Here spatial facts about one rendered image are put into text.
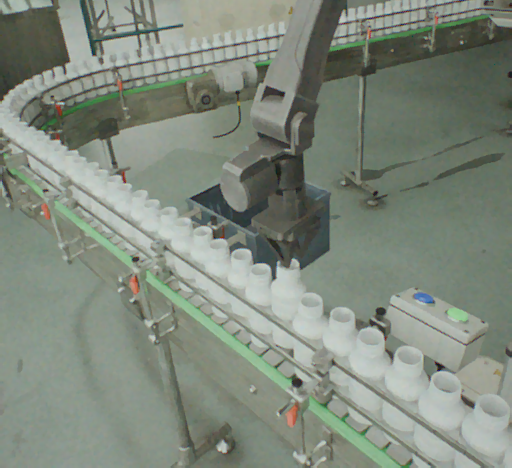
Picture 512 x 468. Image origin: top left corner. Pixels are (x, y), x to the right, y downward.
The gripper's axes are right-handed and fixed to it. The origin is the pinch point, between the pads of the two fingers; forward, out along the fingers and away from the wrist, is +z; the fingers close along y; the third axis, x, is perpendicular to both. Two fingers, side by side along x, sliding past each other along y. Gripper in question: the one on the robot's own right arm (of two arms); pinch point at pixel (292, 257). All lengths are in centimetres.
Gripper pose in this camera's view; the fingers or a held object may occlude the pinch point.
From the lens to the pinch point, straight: 84.2
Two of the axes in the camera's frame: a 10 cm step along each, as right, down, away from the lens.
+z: 1.2, 8.3, 5.4
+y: -7.3, 4.4, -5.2
